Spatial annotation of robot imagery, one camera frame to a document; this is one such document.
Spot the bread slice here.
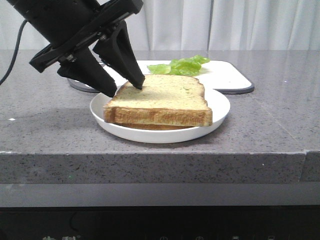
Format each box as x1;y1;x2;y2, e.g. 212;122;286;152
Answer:
103;74;213;127
115;123;195;131

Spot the white curtain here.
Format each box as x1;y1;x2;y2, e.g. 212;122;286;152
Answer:
0;0;320;52

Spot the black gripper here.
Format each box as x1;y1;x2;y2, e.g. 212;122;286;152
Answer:
9;0;145;98

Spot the black appliance front panel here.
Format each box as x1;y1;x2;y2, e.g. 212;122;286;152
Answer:
0;205;320;240

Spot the white round plate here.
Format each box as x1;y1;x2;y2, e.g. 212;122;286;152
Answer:
90;87;231;144

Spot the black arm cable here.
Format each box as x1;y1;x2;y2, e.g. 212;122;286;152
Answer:
0;19;28;86

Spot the green lettuce leaf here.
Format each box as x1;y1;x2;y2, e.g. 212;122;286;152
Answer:
147;54;210;77

